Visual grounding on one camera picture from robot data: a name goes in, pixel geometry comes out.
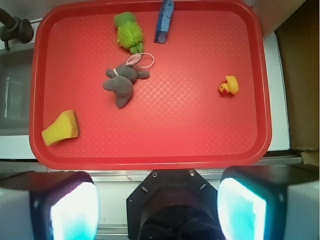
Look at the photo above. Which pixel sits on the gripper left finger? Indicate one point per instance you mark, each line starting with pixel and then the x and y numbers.
pixel 62 205

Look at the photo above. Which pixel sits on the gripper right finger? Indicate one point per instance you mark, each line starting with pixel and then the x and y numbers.
pixel 270 202

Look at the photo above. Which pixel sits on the yellow green sponge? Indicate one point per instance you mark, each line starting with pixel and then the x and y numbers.
pixel 64 127

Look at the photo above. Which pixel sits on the blue sponge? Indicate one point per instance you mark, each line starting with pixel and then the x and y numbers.
pixel 163 21

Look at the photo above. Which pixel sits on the yellow rubber duck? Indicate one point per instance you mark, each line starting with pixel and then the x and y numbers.
pixel 229 86

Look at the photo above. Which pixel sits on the red plastic tray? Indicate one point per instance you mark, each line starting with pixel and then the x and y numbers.
pixel 175 119

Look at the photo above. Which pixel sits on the grey sink basin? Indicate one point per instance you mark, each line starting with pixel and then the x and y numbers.
pixel 15 89

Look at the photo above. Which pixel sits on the grey plush bunny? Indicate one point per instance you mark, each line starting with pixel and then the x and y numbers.
pixel 122 78

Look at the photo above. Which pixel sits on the brown cardboard box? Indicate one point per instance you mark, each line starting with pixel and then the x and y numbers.
pixel 298 41

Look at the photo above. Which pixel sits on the grey faucet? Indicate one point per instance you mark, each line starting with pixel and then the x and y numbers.
pixel 14 28

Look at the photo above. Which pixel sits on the green plush turtle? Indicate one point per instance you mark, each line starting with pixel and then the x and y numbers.
pixel 129 33

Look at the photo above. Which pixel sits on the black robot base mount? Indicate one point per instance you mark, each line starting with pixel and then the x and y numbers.
pixel 173 205

